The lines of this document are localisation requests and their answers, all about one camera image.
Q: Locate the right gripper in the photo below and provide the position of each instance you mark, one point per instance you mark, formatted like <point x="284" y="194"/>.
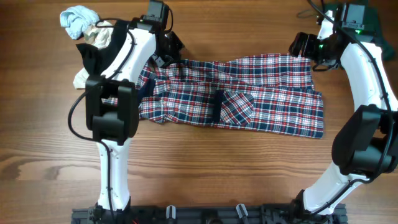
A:
<point x="298" y="45"/>

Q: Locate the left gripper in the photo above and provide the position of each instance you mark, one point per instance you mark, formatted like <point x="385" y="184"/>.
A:
<point x="163" y="62"/>

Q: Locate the plaid sleeveless shirt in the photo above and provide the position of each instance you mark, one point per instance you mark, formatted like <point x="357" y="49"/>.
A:
<point x="267" y="92"/>

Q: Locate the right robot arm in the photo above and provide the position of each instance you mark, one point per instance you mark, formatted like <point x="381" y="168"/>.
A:
<point x="366" y="146"/>

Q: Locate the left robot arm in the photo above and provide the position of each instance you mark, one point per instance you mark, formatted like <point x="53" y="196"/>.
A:
<point x="112" y="99"/>

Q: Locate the white camouflage garment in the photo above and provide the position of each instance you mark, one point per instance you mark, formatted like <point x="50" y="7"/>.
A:
<point x="96" y="39"/>

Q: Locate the black garment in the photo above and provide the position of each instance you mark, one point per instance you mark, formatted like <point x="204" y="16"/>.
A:
<point x="108" y="54"/>

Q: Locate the light blue crumpled garment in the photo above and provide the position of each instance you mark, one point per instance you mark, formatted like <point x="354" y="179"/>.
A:
<point x="77" y="19"/>

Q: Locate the green drawstring bag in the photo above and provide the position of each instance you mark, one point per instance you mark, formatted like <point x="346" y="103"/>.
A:
<point x="379" y="31"/>

